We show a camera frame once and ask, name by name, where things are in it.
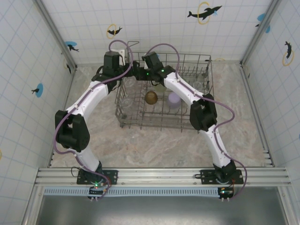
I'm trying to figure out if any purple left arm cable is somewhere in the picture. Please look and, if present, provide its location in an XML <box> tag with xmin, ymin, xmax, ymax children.
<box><xmin>53</xmin><ymin>39</ymin><xmax>135</xmax><ymax>200</ymax></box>

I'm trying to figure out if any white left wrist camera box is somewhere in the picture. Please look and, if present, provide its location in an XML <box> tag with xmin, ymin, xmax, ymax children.
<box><xmin>109</xmin><ymin>48</ymin><xmax>126</xmax><ymax>64</ymax></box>

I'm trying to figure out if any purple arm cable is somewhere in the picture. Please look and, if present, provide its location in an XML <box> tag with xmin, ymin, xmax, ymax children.
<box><xmin>53</xmin><ymin>39</ymin><xmax>135</xmax><ymax>200</ymax></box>
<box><xmin>147</xmin><ymin>43</ymin><xmax>248</xmax><ymax>200</ymax></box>

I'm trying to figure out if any lilac plastic cup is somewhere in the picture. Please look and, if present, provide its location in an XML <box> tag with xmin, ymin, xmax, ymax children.
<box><xmin>165</xmin><ymin>91</ymin><xmax>181</xmax><ymax>109</ymax></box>

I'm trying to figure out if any amber frosted plastic cup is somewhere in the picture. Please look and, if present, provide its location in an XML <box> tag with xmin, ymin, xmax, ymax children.
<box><xmin>144</xmin><ymin>90</ymin><xmax>159</xmax><ymax>105</ymax></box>

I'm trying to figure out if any small dolphin yellow ring sticker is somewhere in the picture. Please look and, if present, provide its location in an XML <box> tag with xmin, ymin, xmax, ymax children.
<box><xmin>106</xmin><ymin>23</ymin><xmax>123</xmax><ymax>39</ymax></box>

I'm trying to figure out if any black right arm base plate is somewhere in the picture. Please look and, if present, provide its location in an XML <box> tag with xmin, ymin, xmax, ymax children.
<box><xmin>200</xmin><ymin>168</ymin><xmax>244</xmax><ymax>185</ymax></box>

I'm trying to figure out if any slim dolphin yellow ring sticker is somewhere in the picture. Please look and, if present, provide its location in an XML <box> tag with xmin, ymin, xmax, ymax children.
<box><xmin>282</xmin><ymin>40</ymin><xmax>295</xmax><ymax>67</ymax></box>

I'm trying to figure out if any grey wire dish rack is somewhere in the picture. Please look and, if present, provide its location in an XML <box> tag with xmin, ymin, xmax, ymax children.
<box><xmin>114</xmin><ymin>41</ymin><xmax>215</xmax><ymax>134</ymax></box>

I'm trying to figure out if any aluminium corner post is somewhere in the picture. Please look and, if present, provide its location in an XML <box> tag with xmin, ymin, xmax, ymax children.
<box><xmin>35</xmin><ymin>0</ymin><xmax>78</xmax><ymax>69</ymax></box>
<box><xmin>240</xmin><ymin>0</ymin><xmax>282</xmax><ymax>67</ymax></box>

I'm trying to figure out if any large dolphin yellow ring sticker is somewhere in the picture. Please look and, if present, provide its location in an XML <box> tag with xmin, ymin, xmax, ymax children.
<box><xmin>187</xmin><ymin>1</ymin><xmax>223</xmax><ymax>25</ymax></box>

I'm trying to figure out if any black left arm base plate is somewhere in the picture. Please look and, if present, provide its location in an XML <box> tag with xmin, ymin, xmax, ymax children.
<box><xmin>76</xmin><ymin>169</ymin><xmax>119</xmax><ymax>185</ymax></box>

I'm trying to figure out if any steel sheet panel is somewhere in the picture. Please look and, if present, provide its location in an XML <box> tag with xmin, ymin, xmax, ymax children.
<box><xmin>22</xmin><ymin>186</ymin><xmax>295</xmax><ymax>225</ymax></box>

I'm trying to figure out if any aluminium side frame bar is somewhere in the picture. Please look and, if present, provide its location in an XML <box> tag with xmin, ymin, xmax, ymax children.
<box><xmin>240</xmin><ymin>63</ymin><xmax>277</xmax><ymax>168</ymax></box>
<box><xmin>47</xmin><ymin>67</ymin><xmax>78</xmax><ymax>168</ymax></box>

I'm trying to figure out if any aluminium mounting rail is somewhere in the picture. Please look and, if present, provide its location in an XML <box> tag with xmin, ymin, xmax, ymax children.
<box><xmin>34</xmin><ymin>166</ymin><xmax>293</xmax><ymax>188</ymax></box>

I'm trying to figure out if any yellow ring black fish sticker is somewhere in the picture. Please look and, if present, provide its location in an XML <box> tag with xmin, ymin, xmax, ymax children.
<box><xmin>63</xmin><ymin>58</ymin><xmax>72</xmax><ymax>75</ymax></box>

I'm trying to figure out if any blue oval shark sticker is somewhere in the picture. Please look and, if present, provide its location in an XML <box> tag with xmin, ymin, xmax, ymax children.
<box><xmin>64</xmin><ymin>40</ymin><xmax>80</xmax><ymax>53</ymax></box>

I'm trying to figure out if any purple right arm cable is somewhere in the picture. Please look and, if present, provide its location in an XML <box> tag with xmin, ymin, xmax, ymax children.
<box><xmin>147</xmin><ymin>43</ymin><xmax>248</xmax><ymax>200</ymax></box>

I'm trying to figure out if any slotted pale blue cable duct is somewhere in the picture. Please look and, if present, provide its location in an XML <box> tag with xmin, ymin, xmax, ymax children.
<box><xmin>43</xmin><ymin>187</ymin><xmax>234</xmax><ymax>197</ymax></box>

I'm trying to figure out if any blue splash sticker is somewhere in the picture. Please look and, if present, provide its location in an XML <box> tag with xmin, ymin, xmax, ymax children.
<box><xmin>255</xmin><ymin>13</ymin><xmax>271</xmax><ymax>34</ymax></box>

